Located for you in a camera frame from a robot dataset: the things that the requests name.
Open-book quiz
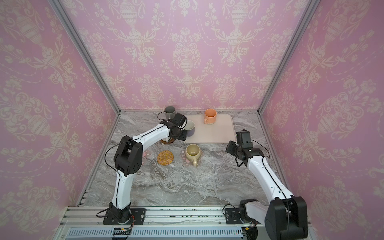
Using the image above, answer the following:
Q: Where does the right aluminium corner post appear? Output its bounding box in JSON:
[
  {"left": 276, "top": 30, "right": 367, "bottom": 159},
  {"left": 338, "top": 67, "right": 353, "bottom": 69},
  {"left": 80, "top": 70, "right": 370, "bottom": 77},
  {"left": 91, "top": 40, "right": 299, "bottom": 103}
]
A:
[{"left": 257, "top": 0, "right": 321, "bottom": 115}]

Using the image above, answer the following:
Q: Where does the beige glazed round mug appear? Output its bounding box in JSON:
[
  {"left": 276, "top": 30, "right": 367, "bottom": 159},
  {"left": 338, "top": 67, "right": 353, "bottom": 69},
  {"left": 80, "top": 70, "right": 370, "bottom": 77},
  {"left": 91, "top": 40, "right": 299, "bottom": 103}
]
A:
[{"left": 185, "top": 144, "right": 202, "bottom": 167}]

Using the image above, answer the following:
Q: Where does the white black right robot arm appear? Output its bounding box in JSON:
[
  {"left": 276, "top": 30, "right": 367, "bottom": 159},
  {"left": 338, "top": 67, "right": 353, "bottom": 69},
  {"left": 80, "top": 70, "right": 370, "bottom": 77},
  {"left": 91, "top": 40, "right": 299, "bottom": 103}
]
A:
[{"left": 226, "top": 141, "right": 309, "bottom": 240}]

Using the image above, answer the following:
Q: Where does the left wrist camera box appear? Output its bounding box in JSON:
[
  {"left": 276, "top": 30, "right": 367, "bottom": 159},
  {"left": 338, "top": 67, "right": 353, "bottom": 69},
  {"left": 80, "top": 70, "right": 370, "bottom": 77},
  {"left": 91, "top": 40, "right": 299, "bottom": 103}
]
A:
[{"left": 171, "top": 113, "right": 188, "bottom": 129}]

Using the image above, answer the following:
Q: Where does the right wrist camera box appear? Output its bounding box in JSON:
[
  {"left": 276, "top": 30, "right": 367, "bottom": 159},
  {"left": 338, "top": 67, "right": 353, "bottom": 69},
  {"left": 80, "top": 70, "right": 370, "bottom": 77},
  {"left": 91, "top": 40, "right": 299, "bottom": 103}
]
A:
[{"left": 236, "top": 130, "right": 253, "bottom": 149}]

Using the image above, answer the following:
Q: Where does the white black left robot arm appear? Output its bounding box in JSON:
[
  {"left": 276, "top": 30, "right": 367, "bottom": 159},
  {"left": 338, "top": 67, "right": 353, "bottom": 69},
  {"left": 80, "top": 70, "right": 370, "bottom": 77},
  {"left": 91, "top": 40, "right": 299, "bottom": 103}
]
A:
[{"left": 107, "top": 116, "right": 188, "bottom": 224}]

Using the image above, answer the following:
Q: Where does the woven rattan round coaster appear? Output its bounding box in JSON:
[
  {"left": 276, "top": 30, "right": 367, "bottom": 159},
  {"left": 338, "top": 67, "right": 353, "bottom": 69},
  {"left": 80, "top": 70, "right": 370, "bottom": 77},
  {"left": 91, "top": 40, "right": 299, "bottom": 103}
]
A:
[{"left": 157, "top": 150, "right": 174, "bottom": 166}]

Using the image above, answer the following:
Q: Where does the cream rectangular tray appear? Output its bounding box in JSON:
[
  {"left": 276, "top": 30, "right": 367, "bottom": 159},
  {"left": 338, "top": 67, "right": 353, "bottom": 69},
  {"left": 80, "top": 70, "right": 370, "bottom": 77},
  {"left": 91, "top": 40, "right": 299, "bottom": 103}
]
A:
[{"left": 185, "top": 115, "right": 236, "bottom": 144}]

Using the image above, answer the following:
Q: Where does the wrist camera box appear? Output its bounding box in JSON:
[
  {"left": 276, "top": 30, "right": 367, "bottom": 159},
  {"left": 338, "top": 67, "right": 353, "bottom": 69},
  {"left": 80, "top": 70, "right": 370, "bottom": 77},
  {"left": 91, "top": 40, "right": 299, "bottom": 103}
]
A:
[
  {"left": 171, "top": 113, "right": 188, "bottom": 129},
  {"left": 236, "top": 130, "right": 253, "bottom": 149}
]

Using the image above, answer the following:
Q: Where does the white perforated cable duct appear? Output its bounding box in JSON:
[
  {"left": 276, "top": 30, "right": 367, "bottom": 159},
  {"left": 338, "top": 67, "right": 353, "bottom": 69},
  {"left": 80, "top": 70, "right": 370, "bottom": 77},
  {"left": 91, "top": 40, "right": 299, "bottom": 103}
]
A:
[{"left": 59, "top": 227, "right": 244, "bottom": 240}]

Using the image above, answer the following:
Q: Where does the purple ceramic mug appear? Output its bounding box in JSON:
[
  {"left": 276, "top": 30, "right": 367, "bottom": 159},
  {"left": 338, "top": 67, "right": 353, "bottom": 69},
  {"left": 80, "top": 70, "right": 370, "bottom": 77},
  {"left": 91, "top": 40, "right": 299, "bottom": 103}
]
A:
[{"left": 184, "top": 120, "right": 196, "bottom": 137}]

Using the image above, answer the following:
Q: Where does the grey ceramic mug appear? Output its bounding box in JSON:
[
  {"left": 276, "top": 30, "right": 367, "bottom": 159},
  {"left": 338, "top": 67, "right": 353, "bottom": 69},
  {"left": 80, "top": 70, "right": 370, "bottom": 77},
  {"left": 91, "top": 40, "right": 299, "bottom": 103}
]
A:
[{"left": 164, "top": 106, "right": 176, "bottom": 120}]

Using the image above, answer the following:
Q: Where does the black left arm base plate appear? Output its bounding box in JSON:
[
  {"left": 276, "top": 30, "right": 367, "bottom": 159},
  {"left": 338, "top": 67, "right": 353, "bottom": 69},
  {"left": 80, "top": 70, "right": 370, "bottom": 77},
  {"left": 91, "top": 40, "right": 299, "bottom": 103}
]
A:
[{"left": 103, "top": 208, "right": 146, "bottom": 225}]

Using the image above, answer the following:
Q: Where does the aluminium front rail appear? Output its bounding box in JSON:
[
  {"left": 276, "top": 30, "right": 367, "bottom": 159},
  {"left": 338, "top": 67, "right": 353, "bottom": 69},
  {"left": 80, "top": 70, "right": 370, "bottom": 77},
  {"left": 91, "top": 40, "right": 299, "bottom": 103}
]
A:
[{"left": 59, "top": 205, "right": 311, "bottom": 228}]

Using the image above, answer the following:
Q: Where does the brown round wooden coaster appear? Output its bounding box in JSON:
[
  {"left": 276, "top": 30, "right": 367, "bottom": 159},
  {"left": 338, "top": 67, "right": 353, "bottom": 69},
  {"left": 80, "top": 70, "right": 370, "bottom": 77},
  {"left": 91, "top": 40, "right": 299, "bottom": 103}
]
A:
[{"left": 160, "top": 138, "right": 175, "bottom": 145}]

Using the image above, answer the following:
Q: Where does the orange ceramic mug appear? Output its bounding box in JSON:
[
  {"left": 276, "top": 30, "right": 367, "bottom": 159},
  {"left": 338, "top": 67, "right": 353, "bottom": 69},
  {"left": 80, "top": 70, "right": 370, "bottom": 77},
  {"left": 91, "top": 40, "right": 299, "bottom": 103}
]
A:
[{"left": 204, "top": 109, "right": 217, "bottom": 125}]

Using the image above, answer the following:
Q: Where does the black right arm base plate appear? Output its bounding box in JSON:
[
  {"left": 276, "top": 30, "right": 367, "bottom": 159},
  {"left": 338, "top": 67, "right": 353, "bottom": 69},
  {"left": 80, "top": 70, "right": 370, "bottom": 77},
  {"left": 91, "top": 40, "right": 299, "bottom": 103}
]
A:
[{"left": 223, "top": 208, "right": 248, "bottom": 225}]

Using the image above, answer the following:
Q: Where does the left aluminium corner post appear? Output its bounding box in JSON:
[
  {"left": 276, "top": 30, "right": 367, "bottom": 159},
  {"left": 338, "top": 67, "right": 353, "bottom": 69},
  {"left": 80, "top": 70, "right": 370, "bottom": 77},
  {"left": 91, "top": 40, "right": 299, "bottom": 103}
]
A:
[{"left": 47, "top": 0, "right": 121, "bottom": 115}]

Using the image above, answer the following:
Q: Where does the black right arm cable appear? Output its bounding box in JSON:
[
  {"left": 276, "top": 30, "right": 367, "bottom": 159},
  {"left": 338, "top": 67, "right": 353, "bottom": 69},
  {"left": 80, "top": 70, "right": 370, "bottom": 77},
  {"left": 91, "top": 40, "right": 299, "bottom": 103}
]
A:
[{"left": 251, "top": 139, "right": 271, "bottom": 160}]

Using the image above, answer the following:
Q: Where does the aluminium corner post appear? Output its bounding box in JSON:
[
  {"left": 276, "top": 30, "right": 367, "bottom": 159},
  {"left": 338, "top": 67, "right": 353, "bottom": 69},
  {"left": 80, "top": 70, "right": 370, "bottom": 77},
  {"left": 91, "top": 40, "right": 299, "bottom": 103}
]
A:
[
  {"left": 257, "top": 0, "right": 321, "bottom": 115},
  {"left": 47, "top": 0, "right": 121, "bottom": 115}
]

